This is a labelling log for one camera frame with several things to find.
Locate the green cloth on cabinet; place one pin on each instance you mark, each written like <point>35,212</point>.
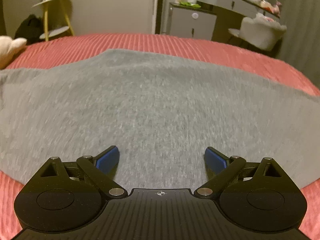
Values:
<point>187,4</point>

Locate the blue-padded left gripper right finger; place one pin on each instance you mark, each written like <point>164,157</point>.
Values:
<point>226,169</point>

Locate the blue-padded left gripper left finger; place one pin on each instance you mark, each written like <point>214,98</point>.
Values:
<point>95,170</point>

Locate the grey drawer cabinet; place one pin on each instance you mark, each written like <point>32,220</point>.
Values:
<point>184,22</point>

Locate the black bag on floor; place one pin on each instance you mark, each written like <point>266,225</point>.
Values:
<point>31,29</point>

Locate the red ribbed bedspread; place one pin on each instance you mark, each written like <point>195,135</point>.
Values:
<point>45,55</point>

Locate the yellow two-tier side table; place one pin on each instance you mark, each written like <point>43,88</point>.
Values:
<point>56,20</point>

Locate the white door frame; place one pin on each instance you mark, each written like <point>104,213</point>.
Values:
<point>154,16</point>

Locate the grey sweatpants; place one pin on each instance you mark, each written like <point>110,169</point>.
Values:
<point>161,111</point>

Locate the white fluffy chair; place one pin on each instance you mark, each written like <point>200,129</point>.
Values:
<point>262,32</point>

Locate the cream plush pillow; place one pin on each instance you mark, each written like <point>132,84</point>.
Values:
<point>9,48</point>

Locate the grey vanity desk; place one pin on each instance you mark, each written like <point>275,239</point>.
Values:
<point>230,14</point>

